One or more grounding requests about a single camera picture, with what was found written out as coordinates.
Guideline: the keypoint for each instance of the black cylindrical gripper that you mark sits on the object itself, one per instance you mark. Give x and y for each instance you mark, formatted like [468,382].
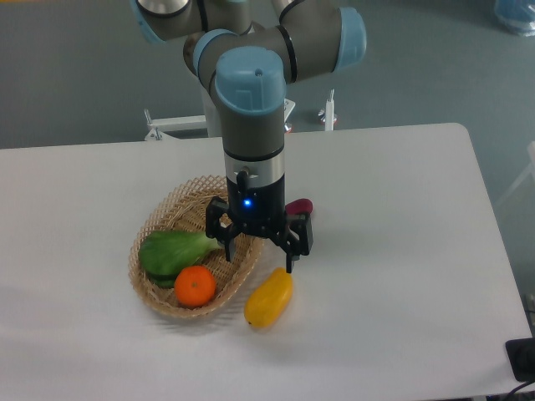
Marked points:
[260,212]

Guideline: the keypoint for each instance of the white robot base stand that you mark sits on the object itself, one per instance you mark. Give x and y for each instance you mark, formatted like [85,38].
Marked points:
[159,129]

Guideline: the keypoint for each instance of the white leveling foot post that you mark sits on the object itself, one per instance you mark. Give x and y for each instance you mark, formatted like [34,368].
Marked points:
[327,116]

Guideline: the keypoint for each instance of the yellow mango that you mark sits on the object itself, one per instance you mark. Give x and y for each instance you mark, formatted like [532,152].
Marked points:
[269,300]

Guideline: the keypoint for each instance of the woven wicker basket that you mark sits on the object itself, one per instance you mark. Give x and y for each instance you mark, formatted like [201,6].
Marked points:
[184,209]

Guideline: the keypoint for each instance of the orange fruit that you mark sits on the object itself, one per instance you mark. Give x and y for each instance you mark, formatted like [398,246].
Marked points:
[195,286]

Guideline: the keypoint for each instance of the green leafy vegetable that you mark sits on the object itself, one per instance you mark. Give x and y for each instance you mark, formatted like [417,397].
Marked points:
[164,254]

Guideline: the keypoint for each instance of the blue plastic bag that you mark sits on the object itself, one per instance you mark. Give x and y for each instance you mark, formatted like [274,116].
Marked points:
[516,15]

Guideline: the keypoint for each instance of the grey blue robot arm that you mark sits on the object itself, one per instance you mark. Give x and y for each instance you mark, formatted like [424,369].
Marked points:
[246,71]

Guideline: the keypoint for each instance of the purple eggplant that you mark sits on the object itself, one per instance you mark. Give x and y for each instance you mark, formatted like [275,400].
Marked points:
[299,206]

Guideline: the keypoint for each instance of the black device with cable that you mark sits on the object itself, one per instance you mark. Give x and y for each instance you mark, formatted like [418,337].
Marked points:
[520,353]

